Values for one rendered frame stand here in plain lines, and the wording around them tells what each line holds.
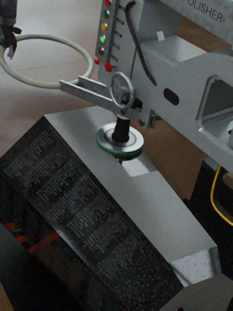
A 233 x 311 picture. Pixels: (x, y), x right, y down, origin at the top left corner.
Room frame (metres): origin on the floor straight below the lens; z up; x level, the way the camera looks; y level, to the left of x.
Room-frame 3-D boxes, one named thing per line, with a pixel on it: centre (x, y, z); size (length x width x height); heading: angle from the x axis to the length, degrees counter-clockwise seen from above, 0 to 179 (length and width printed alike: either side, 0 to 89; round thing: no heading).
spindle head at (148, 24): (1.96, -0.05, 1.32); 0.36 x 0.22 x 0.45; 44
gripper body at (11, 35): (2.52, 0.68, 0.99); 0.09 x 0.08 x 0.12; 164
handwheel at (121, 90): (1.85, 0.01, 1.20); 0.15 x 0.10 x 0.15; 44
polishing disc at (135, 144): (2.02, 0.00, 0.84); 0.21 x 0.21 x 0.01
